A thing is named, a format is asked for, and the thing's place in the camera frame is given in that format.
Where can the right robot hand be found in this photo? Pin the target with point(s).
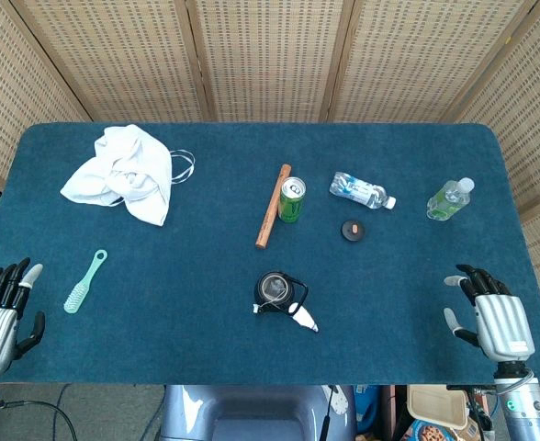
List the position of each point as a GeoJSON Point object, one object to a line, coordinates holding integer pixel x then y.
{"type": "Point", "coordinates": [502, 326]}

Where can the black teapot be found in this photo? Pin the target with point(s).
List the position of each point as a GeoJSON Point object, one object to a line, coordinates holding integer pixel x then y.
{"type": "Point", "coordinates": [288, 296]}

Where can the black teapot lid orange knob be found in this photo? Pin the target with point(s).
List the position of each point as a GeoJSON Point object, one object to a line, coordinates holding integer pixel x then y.
{"type": "Point", "coordinates": [353, 230]}

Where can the white cloth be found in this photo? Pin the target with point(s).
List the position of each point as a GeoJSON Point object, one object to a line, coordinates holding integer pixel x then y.
{"type": "Point", "coordinates": [127, 174]}

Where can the black flat bar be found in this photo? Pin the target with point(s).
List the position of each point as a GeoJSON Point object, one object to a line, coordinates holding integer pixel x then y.
{"type": "Point", "coordinates": [458, 387]}

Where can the beige food container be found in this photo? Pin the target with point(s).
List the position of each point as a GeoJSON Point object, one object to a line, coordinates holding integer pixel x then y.
{"type": "Point", "coordinates": [435, 406]}

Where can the cookie box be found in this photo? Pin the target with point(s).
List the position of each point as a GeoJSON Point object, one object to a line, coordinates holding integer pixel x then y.
{"type": "Point", "coordinates": [428, 433]}

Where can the clear bottle green label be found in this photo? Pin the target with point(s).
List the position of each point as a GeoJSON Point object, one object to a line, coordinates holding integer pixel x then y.
{"type": "Point", "coordinates": [449, 198]}

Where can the blue package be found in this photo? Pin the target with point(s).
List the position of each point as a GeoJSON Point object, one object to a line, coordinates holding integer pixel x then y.
{"type": "Point", "coordinates": [366, 409]}

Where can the blue table mat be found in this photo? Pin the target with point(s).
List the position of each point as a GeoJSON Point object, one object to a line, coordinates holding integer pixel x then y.
{"type": "Point", "coordinates": [183, 285]}

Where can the correction tape dispenser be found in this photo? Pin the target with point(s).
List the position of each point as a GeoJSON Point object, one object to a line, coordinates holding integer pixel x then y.
{"type": "Point", "coordinates": [303, 318]}

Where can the clear water bottle blue label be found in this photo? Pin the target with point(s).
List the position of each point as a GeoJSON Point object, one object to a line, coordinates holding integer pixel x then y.
{"type": "Point", "coordinates": [357, 189]}

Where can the green energy drink can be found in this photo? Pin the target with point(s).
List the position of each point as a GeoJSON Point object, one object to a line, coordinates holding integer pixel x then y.
{"type": "Point", "coordinates": [290, 206]}

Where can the wooden rolling stick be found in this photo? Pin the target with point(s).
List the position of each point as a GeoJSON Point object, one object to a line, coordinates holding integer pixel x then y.
{"type": "Point", "coordinates": [272, 209]}

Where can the blue-grey robot torso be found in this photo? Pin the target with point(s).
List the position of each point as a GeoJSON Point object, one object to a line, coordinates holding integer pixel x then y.
{"type": "Point", "coordinates": [256, 413]}

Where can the woven folding screen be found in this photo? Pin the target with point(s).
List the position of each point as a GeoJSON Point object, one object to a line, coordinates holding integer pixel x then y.
{"type": "Point", "coordinates": [270, 59]}

